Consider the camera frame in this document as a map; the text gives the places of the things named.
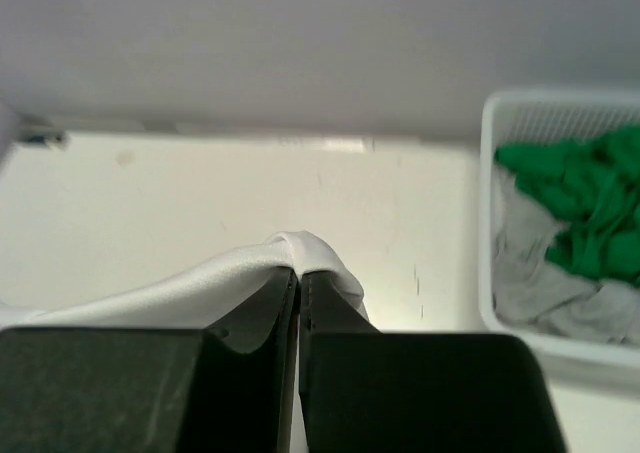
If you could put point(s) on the white t shirt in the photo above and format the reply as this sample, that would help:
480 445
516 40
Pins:
205 293

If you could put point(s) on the blue table label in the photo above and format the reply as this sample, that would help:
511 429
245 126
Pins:
48 138

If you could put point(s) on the white plastic basket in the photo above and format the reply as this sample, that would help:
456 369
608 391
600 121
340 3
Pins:
542 116

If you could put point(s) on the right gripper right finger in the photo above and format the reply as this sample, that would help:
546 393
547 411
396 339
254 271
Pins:
363 390

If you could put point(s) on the green t shirt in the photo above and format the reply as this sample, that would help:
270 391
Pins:
592 186

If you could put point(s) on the grey t shirt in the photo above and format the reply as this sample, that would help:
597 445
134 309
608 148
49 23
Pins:
530 291

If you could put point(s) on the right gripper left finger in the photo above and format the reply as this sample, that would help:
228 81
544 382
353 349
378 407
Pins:
224 387

